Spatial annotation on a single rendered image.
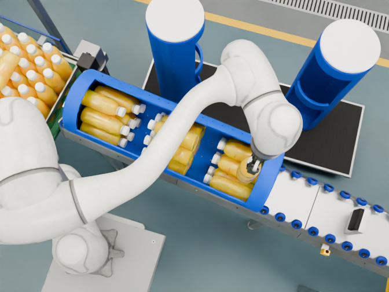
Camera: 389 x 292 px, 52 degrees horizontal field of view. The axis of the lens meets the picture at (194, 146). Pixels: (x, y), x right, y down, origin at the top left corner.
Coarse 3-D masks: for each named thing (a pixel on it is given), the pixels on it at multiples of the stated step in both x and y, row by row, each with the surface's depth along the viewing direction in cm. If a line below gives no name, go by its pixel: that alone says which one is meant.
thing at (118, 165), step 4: (100, 152) 226; (104, 156) 235; (108, 156) 231; (108, 160) 245; (112, 160) 242; (116, 160) 250; (112, 164) 253; (116, 164) 254; (120, 164) 263; (116, 168) 265; (120, 168) 267
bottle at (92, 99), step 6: (90, 90) 161; (84, 96) 159; (90, 96) 159; (96, 96) 159; (102, 96) 160; (84, 102) 160; (90, 102) 159; (96, 102) 159; (102, 102) 159; (108, 102) 159; (114, 102) 160; (96, 108) 160; (102, 108) 159; (108, 108) 159; (114, 108) 159; (108, 114) 160; (114, 114) 161
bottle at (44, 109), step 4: (36, 100) 170; (40, 100) 173; (36, 104) 170; (40, 104) 172; (44, 104) 174; (40, 108) 172; (44, 108) 174; (48, 108) 179; (44, 112) 176; (48, 112) 179; (44, 116) 179; (52, 120) 186
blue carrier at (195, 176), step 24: (96, 72) 163; (72, 96) 155; (144, 96) 158; (72, 120) 158; (144, 120) 180; (216, 120) 161; (144, 144) 177; (216, 144) 175; (192, 168) 174; (216, 168) 175; (264, 168) 147; (216, 192) 156; (264, 192) 147
